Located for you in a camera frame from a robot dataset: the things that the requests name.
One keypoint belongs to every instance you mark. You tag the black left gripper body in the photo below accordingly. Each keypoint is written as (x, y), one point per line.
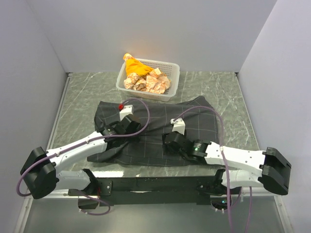
(135, 130)

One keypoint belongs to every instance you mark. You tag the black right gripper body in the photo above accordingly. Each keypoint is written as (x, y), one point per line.
(171, 151)

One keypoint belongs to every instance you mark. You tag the dark grey checked pillowcase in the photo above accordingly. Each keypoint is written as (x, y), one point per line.
(148, 149)

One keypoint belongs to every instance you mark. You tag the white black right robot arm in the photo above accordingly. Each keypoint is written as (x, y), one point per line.
(255, 168)

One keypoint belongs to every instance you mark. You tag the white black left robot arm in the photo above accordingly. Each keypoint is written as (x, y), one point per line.
(45, 171)

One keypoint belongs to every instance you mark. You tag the crumpled orange white paper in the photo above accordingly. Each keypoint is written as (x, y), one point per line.
(155, 82)

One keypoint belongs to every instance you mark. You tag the black base beam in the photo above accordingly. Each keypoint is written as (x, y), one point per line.
(159, 190)

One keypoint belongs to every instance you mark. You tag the yellow cloth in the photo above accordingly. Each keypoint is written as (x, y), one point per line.
(137, 67)

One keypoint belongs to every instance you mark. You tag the white plastic basket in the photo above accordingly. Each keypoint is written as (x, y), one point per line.
(172, 71)

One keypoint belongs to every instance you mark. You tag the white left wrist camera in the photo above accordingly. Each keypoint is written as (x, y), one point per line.
(125, 110)

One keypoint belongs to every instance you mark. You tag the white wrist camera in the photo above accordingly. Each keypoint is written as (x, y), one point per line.
(178, 125)
(125, 110)

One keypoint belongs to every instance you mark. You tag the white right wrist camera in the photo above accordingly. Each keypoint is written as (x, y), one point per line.
(178, 125)

